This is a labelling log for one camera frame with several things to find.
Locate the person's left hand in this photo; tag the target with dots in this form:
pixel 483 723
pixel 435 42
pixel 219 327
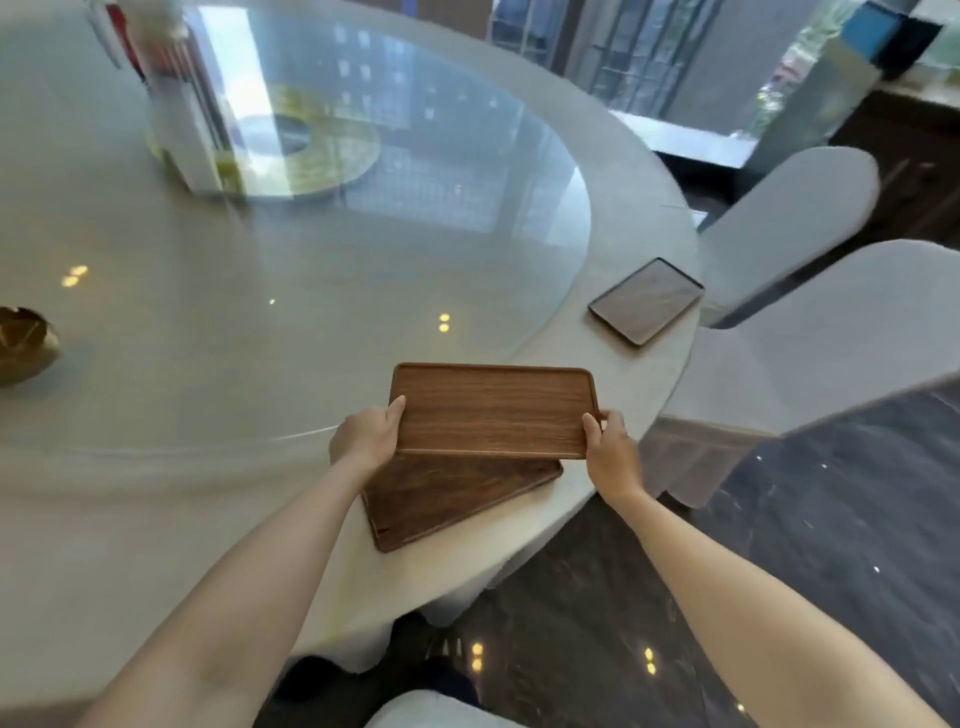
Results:
pixel 364 442

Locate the person's right hand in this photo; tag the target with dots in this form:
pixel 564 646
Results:
pixel 615 461

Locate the brown wooden tray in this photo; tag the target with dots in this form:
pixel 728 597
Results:
pixel 645 300
pixel 487 412
pixel 435 502

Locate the person's right forearm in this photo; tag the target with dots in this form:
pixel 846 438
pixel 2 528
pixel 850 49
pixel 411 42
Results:
pixel 750 622

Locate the person's left forearm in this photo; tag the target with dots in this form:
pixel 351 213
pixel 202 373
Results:
pixel 247 600

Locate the person's black shoe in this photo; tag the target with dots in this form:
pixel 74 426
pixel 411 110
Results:
pixel 450 679

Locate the round glass turntable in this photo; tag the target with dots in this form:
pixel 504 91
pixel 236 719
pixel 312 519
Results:
pixel 375 300

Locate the round white table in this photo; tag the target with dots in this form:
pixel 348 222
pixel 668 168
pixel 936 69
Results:
pixel 150 525

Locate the white covered chair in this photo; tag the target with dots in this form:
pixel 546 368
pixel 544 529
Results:
pixel 435 712
pixel 795 217
pixel 825 345

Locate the gold turntable base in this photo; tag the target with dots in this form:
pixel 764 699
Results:
pixel 337 157

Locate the small gold bowl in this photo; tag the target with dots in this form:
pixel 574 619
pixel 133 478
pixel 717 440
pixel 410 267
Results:
pixel 22 349

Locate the large glass window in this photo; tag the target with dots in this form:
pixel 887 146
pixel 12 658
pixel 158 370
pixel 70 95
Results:
pixel 637 52

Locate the dark wooden sideboard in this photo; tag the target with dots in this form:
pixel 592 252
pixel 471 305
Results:
pixel 907 165

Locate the dark cola bottle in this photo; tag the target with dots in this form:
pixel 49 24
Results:
pixel 124 37

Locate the blue and black box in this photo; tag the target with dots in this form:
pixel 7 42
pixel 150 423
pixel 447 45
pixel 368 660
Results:
pixel 892 34

